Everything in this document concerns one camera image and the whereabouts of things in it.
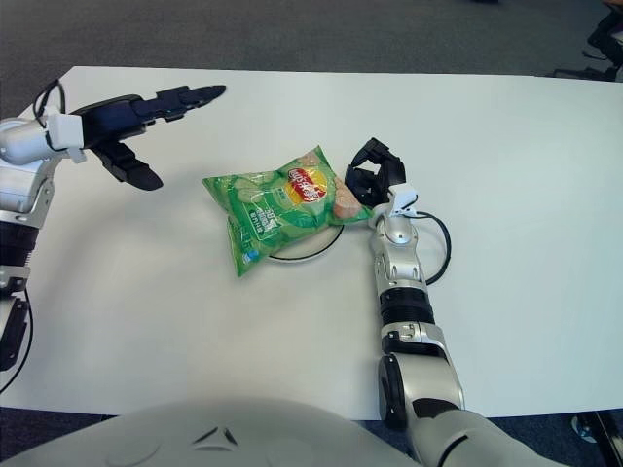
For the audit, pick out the green potato chip bag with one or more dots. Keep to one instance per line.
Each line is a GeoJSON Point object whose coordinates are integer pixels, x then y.
{"type": "Point", "coordinates": [272, 214]}

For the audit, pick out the grey robot torso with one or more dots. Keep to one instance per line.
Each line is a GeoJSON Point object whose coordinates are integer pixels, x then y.
{"type": "Point", "coordinates": [219, 438]}

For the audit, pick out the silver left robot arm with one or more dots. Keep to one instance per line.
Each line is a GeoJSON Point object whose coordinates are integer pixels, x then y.
{"type": "Point", "coordinates": [19, 185]}

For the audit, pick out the white plate with black rim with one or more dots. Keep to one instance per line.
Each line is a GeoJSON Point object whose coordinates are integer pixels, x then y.
{"type": "Point", "coordinates": [311, 248]}

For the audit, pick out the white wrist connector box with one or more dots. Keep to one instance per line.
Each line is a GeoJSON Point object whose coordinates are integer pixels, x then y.
{"type": "Point", "coordinates": [404, 197]}
{"type": "Point", "coordinates": [63, 131]}

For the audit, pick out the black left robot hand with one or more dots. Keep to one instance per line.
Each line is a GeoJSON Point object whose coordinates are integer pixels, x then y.
{"type": "Point", "coordinates": [117, 121]}

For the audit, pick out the chair caster wheel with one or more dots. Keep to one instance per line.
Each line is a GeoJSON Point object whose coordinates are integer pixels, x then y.
{"type": "Point", "coordinates": [584, 428]}

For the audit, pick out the black office chair base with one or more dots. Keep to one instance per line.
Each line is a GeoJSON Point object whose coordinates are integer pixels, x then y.
{"type": "Point", "coordinates": [584, 73]}

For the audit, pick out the white right wrist connector box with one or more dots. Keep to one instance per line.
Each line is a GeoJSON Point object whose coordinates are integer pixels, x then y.
{"type": "Point", "coordinates": [404, 197]}

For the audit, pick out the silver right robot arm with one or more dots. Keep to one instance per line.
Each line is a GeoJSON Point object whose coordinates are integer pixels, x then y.
{"type": "Point", "coordinates": [399, 243]}

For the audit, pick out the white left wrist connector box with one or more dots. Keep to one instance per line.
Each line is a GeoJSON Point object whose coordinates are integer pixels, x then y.
{"type": "Point", "coordinates": [63, 131]}

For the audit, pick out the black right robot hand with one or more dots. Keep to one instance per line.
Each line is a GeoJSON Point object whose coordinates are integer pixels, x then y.
{"type": "Point", "coordinates": [389, 175]}

